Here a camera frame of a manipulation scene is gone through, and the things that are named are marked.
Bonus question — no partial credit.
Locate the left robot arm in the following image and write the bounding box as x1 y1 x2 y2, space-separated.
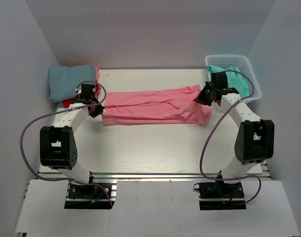
40 82 105 184

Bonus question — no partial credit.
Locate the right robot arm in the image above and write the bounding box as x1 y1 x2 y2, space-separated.
195 71 275 184

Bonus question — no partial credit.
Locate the folded red t shirt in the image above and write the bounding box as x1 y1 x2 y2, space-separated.
62 83 102 108

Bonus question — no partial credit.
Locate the teal t shirt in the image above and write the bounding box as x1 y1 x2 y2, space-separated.
206 65 250 98

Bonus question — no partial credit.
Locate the folded light pink t shirt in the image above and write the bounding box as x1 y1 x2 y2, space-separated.
95 68 100 82

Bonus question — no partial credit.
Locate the folded blue-grey t shirt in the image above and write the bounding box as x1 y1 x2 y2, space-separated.
49 65 96 103

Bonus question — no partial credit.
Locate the white plastic basket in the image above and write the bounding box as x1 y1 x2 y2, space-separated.
205 54 262 103

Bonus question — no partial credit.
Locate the aluminium table rail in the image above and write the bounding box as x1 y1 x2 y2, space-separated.
37 172 272 181

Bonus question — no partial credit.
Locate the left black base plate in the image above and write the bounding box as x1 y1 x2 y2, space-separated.
64 183 114 210

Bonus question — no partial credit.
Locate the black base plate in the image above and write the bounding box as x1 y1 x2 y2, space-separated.
193 181 246 211
64 183 114 210

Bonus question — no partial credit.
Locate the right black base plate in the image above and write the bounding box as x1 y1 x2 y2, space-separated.
193 181 246 211

